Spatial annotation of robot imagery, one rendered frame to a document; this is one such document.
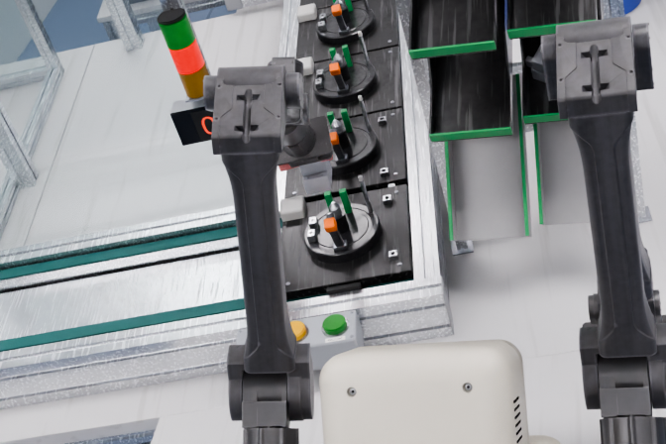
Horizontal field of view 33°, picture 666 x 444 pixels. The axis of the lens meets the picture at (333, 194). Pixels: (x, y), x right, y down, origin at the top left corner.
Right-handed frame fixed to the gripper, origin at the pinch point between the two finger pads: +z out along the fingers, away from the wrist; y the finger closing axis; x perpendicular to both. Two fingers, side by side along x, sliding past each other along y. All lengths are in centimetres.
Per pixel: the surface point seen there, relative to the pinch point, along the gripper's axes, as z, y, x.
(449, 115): -4.0, -24.2, -0.3
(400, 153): 29.8, -12.0, -8.1
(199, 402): 12.9, 29.0, 34.8
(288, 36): 63, 13, -56
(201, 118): 1.9, 18.8, -12.6
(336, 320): 5.4, 1.3, 27.0
